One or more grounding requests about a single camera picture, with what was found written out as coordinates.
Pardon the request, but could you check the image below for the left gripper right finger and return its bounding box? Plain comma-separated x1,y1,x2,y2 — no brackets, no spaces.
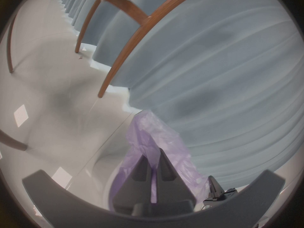
155,147,198,214

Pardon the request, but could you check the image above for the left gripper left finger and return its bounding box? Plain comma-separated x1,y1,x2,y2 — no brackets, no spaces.
112,154,152,217

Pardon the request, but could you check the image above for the purple plastic bag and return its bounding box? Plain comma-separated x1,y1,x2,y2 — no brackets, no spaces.
108,111,211,211

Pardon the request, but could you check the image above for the white trash bin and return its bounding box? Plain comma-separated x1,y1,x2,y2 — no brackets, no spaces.
91,149,133,209

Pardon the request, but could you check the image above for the pale blue curtain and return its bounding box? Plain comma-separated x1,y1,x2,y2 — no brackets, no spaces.
56,0,304,194

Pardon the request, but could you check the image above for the white wooden chair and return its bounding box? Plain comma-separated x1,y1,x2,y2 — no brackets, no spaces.
0,0,264,151

